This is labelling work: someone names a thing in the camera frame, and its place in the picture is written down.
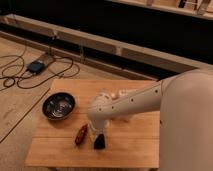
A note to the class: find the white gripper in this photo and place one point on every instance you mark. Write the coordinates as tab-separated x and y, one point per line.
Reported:
98	126

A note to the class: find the wooden frame rail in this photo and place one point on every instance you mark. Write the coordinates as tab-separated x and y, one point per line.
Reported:
133	52

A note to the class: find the red-brown oblong object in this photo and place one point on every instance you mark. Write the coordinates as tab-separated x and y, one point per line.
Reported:
81	134

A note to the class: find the blue power adapter box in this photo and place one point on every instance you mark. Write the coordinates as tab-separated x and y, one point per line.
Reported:
35	67

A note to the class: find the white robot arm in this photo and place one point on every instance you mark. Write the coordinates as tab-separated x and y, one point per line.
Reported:
185	104

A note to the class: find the dark metal bowl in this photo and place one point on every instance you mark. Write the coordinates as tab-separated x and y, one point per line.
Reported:
58	106

